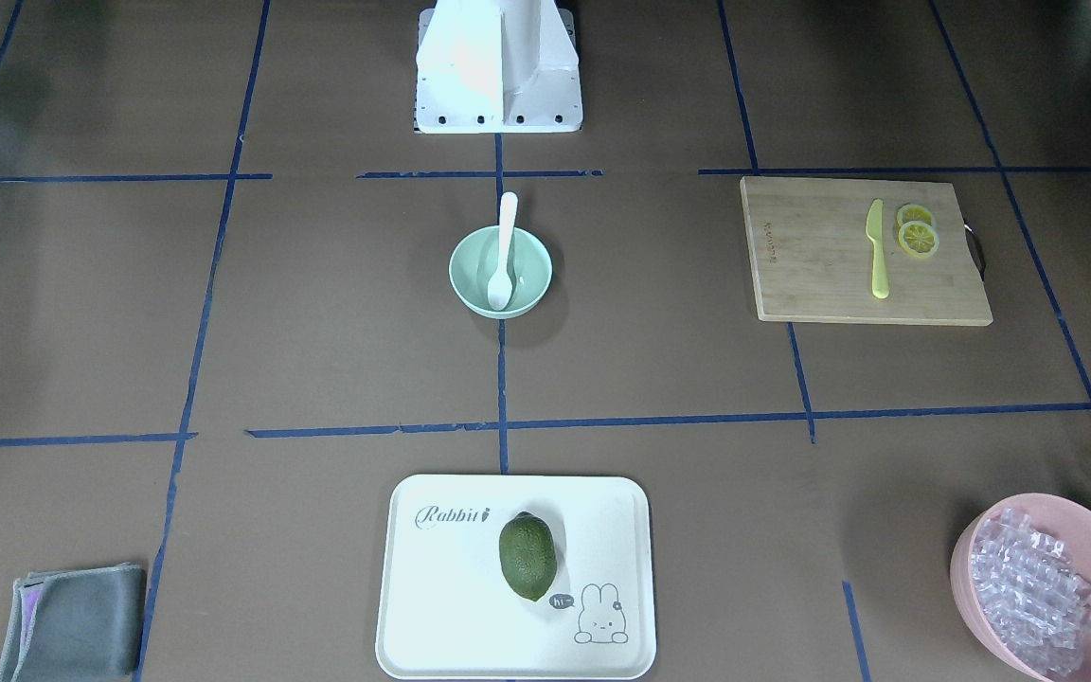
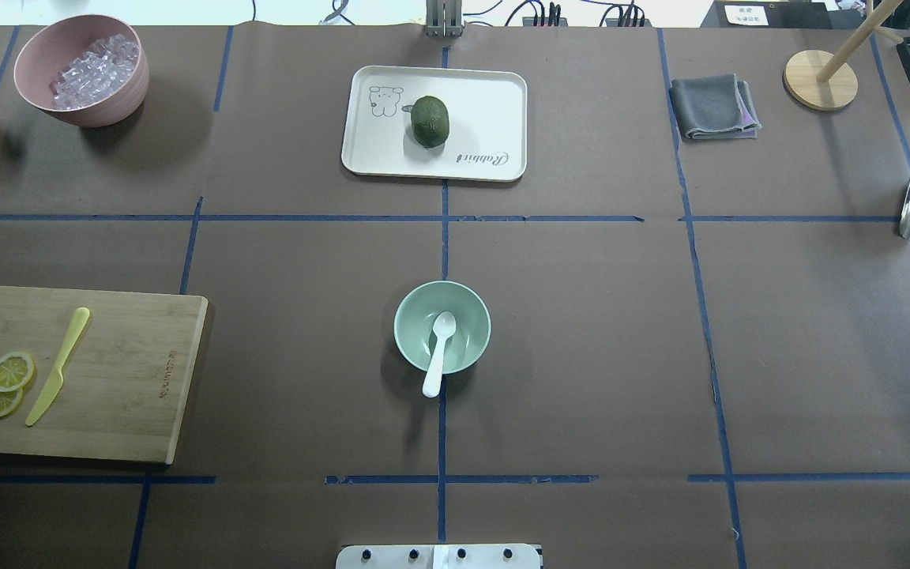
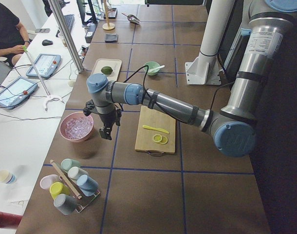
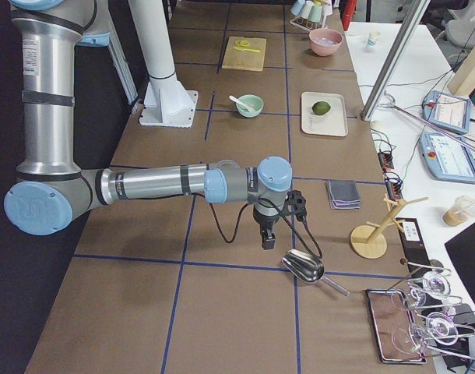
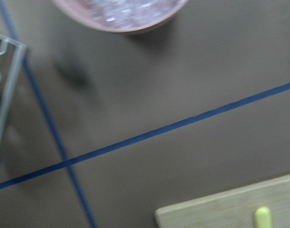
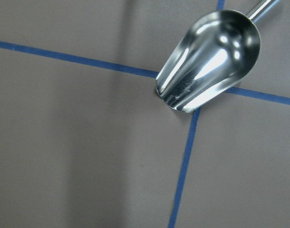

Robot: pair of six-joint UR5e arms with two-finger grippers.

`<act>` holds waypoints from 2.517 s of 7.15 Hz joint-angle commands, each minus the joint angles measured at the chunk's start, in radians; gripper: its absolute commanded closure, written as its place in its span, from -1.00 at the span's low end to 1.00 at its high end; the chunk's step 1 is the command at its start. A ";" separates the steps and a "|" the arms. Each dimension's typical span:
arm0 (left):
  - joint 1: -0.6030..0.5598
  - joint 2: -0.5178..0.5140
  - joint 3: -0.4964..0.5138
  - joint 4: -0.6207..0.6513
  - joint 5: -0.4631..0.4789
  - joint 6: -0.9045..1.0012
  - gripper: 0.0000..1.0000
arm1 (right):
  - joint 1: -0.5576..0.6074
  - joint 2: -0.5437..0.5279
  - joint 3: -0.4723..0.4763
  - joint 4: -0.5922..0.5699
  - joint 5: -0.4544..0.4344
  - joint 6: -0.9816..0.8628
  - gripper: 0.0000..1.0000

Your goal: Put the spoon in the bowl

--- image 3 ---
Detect green avocado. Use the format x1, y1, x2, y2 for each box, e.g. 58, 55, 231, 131
101, 66, 113, 75

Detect green cup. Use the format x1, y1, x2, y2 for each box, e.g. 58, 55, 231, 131
60, 158, 81, 173

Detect metal scoop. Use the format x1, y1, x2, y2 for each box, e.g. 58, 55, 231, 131
122, 13, 141, 25

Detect far teach pendant tablet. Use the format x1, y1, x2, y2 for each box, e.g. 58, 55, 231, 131
34, 54, 61, 79

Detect wooden mug tree stand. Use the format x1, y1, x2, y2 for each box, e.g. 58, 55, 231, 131
102, 0, 115, 31

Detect seated person in black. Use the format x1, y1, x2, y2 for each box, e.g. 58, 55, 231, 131
0, 3, 30, 67

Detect grey folded cloth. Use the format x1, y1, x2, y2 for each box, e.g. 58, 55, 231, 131
105, 34, 118, 43

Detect grey cup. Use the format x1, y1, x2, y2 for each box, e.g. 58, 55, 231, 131
54, 194, 77, 215

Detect teach pendant tablet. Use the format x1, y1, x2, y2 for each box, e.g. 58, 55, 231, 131
34, 54, 61, 79
0, 77, 38, 110

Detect red cylinder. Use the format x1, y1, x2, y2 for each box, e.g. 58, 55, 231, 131
0, 212, 23, 229

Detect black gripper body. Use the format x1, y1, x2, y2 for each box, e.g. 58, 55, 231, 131
83, 99, 121, 129

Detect lemon slice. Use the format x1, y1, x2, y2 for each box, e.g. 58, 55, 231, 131
152, 134, 163, 143
159, 136, 168, 145

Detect white paper cup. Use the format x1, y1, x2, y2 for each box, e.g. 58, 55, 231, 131
0, 170, 16, 184

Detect black keyboard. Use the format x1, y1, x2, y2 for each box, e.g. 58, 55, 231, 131
63, 14, 75, 32

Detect mint green bowl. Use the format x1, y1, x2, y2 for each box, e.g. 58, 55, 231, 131
143, 61, 160, 76

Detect near teach pendant tablet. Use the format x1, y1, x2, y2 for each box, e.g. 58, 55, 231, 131
0, 77, 38, 110

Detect yellow plastic knife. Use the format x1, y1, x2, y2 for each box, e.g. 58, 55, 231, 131
142, 125, 170, 134

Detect yellow cup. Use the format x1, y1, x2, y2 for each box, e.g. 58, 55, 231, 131
49, 182, 70, 199

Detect reacher grabber stick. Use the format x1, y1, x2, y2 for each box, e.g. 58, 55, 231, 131
22, 45, 64, 111

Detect pink cup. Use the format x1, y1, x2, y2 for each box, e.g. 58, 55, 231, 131
39, 174, 60, 190

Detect bamboo cutting board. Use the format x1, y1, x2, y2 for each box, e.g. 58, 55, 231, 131
135, 106, 176, 154

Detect cup rack with wooden handle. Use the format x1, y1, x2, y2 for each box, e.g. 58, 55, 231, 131
50, 160, 100, 213

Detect black computer mouse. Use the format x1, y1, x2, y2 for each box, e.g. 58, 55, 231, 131
42, 39, 53, 46

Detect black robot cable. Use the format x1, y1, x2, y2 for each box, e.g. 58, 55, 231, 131
119, 64, 237, 122

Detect black box with label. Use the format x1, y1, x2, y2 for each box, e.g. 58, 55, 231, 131
85, 23, 97, 43

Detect cream rabbit tray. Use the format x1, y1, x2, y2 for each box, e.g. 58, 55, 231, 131
91, 58, 122, 81

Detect pink bowl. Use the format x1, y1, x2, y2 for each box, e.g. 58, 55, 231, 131
59, 112, 94, 143

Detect white plastic spoon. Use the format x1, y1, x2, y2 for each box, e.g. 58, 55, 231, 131
148, 65, 165, 73

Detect clear ice cubes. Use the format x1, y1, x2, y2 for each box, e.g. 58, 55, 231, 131
64, 116, 93, 139

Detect aluminium frame post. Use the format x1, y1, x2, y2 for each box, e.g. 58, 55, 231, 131
48, 0, 84, 74

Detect lower lemon slice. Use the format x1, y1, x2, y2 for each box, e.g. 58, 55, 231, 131
159, 136, 168, 145

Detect upper lemon slice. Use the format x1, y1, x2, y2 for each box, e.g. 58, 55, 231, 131
152, 134, 163, 143

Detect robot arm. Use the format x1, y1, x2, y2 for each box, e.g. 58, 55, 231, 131
83, 0, 297, 157

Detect white pillar mount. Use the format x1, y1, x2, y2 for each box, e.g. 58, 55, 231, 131
185, 0, 235, 85

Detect blue cup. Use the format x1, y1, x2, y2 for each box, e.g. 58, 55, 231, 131
76, 175, 99, 196

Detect smartphone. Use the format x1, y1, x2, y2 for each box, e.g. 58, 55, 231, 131
35, 28, 50, 34

